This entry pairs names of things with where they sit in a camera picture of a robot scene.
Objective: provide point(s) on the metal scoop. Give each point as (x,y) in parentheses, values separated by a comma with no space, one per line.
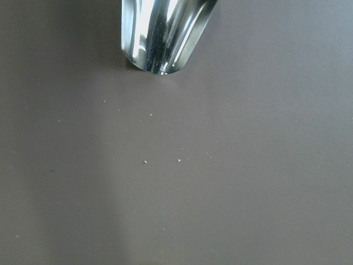
(159,37)

